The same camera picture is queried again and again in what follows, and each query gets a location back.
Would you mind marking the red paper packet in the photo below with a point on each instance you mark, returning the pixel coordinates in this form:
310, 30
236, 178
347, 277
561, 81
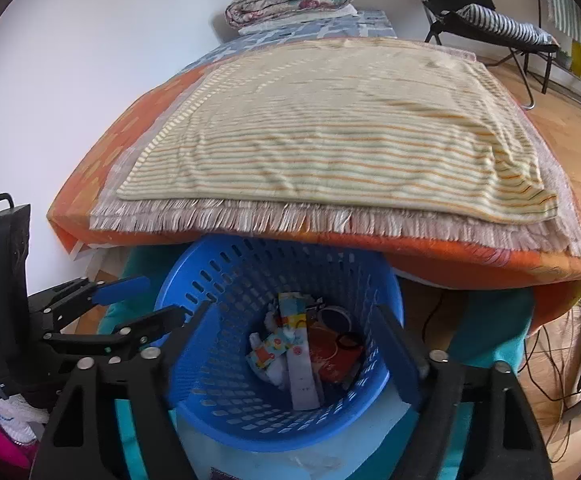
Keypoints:
330, 360

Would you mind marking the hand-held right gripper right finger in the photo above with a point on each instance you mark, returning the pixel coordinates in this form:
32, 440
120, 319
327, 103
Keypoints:
395, 360

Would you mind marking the orange teal patterned wrapper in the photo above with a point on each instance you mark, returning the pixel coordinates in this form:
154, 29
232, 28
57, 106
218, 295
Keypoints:
270, 352

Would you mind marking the pale fringed cloth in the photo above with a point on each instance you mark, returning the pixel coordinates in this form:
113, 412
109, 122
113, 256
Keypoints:
270, 217

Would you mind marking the person's left hand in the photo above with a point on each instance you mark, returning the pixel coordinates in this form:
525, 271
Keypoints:
20, 417

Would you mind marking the blue checked bedsheet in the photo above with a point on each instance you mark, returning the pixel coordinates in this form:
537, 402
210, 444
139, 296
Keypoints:
350, 25

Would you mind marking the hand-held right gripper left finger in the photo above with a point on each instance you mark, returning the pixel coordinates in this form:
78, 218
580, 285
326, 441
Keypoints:
195, 322

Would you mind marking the yellow striped towel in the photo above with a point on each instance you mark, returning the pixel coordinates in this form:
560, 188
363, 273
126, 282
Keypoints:
320, 150

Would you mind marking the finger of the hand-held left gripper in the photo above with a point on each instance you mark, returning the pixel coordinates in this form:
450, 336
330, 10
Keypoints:
155, 322
125, 286

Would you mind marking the blue white striped cloth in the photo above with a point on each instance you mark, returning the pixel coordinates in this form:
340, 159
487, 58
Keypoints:
510, 25

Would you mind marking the white tube with colourful top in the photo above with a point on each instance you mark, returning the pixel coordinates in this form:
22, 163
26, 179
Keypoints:
300, 370

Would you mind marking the orange floral blanket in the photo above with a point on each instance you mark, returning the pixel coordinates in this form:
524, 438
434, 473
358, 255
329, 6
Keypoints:
470, 265

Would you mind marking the white plastic bag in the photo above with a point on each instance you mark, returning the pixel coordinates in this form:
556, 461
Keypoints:
276, 376

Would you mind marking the blue plastic laundry basket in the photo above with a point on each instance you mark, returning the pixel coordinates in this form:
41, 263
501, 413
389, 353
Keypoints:
220, 400

